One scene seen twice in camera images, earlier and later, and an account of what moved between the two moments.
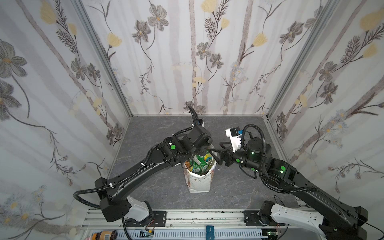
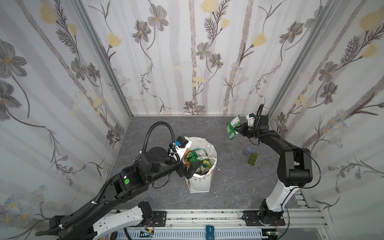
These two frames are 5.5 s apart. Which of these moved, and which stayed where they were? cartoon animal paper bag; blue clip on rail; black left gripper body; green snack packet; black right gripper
Moved: black left gripper body; black right gripper; green snack packet
Stayed: cartoon animal paper bag; blue clip on rail
